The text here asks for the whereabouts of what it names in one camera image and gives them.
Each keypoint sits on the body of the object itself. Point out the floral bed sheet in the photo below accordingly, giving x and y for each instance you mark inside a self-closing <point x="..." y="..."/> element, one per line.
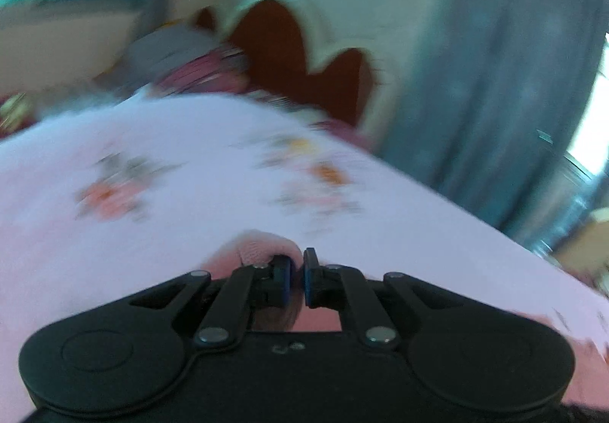
<point x="157" y="194"/>

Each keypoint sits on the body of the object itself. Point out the pink small garment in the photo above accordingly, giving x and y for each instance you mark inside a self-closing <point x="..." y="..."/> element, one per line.
<point x="257" y="249"/>

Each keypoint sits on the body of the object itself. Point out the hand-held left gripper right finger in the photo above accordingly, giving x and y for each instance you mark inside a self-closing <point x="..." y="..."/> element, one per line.
<point x="310" y="279"/>

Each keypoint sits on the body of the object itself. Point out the window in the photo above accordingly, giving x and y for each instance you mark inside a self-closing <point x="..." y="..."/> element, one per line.
<point x="592" y="118"/>

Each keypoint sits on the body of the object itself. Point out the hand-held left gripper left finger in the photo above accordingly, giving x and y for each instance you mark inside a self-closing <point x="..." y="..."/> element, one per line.
<point x="284" y="279"/>

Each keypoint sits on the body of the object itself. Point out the pile of clothes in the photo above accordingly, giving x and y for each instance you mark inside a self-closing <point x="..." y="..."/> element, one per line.
<point x="181" y="56"/>

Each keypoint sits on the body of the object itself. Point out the blue-grey curtain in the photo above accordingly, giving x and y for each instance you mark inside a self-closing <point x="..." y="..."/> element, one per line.
<point x="490" y="85"/>

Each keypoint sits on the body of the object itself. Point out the red scalloped headboard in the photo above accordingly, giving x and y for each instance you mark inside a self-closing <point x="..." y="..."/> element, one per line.
<point x="276" y="47"/>

